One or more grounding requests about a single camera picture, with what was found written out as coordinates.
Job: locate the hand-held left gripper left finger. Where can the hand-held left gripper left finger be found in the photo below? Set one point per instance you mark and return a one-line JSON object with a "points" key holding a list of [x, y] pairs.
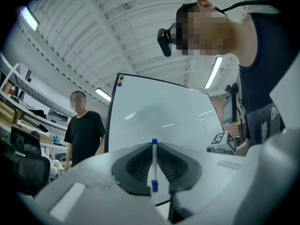
{"points": [[98, 191]]}

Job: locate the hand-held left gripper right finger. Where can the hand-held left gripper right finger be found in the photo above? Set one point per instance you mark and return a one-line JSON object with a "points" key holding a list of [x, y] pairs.
{"points": [[206, 177]]}

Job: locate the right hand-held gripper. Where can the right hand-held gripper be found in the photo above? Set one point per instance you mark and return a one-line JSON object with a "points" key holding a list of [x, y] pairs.
{"points": [[222, 142]]}

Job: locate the white blue whiteboard marker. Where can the white blue whiteboard marker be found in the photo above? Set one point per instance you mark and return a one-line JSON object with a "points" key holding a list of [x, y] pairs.
{"points": [[154, 163]]}

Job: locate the monitor on black arm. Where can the monitor on black arm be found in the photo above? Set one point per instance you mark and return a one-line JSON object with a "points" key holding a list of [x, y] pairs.
{"points": [[229, 111]]}

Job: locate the person's right forearm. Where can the person's right forearm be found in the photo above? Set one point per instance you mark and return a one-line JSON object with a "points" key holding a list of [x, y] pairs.
{"points": [[243, 147]]}

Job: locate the large whiteboard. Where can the large whiteboard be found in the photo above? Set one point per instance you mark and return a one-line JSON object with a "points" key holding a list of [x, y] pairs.
{"points": [[164, 111]]}

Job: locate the person's dark printed t-shirt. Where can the person's dark printed t-shirt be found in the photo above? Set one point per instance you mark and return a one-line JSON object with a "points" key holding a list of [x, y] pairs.
{"points": [[260, 83]]}

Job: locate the ceiling tube light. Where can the ceiling tube light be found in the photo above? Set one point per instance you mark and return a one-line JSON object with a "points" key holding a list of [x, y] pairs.
{"points": [[213, 72], [30, 17], [103, 94]]}

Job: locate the black mesh office chair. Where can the black mesh office chair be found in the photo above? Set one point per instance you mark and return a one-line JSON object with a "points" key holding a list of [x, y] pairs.
{"points": [[25, 172]]}

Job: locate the person's head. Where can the person's head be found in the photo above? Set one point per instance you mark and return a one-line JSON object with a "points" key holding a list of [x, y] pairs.
{"points": [[206, 29]]}

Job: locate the white shelving unit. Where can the white shelving unit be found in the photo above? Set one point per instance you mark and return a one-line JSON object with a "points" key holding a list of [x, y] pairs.
{"points": [[14, 70]]}

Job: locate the black head-worn camera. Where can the black head-worn camera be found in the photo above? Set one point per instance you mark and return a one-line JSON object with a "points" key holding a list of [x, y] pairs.
{"points": [[165, 43]]}

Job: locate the ceiling dome camera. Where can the ceiling dome camera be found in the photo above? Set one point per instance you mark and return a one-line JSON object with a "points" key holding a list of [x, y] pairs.
{"points": [[126, 6]]}

